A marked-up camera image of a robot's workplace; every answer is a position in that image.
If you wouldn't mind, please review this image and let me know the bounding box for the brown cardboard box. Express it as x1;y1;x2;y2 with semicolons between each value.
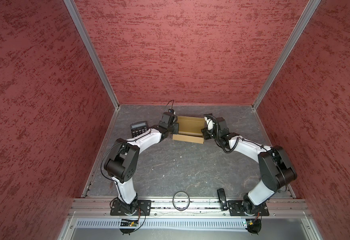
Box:
172;116;206;144

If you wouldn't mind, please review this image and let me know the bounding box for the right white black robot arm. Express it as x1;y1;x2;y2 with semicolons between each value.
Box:
202;114;298;216

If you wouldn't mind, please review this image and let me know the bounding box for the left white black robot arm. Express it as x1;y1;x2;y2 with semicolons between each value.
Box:
103;117;178;211

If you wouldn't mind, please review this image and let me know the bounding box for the black desk calculator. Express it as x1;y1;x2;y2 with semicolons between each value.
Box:
130;121;149;138

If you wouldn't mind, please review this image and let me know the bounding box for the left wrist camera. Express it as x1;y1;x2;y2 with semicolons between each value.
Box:
162;109;177;125

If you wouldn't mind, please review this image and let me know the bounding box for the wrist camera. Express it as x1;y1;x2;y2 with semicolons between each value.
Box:
162;109;177;125
204;115;215;131

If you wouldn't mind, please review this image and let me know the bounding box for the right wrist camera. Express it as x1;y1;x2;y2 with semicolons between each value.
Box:
204;115;215;131

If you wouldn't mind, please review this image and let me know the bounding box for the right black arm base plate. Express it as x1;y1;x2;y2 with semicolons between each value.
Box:
227;200;270;217

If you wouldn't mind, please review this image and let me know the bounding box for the black rubber ring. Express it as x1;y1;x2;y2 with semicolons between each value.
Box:
172;191;191;212

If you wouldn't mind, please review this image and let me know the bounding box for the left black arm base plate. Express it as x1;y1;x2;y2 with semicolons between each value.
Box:
110;199;152;216

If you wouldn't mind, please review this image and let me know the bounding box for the white perforated cable duct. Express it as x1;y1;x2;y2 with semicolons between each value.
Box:
75;218;247;232

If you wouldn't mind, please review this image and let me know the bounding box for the aluminium front rail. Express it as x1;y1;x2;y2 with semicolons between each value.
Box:
69;197;313;219

